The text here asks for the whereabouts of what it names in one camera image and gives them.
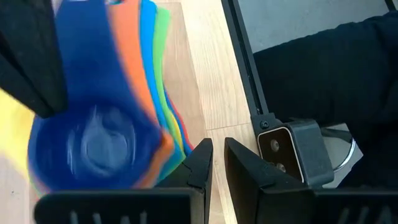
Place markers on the light blue measuring cup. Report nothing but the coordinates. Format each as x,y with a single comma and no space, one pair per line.
146,37

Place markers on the small dark blue measuring cup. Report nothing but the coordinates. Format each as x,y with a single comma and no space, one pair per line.
93,146

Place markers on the small black camera box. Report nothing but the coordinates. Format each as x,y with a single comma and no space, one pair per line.
311,149

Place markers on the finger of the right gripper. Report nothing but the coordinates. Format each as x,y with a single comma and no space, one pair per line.
34,37
15,77

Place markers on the black metal table frame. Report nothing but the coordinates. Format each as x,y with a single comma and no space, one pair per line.
245,62

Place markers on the chrome stool base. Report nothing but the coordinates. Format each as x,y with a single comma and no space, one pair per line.
349,154

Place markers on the orange measuring cup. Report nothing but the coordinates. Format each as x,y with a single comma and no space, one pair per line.
129,46

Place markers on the green measuring cup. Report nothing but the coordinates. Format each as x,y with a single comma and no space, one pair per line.
161,37

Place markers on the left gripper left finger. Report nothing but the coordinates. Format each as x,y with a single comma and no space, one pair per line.
124,208

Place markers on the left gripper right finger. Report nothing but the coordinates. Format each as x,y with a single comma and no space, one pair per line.
280,205

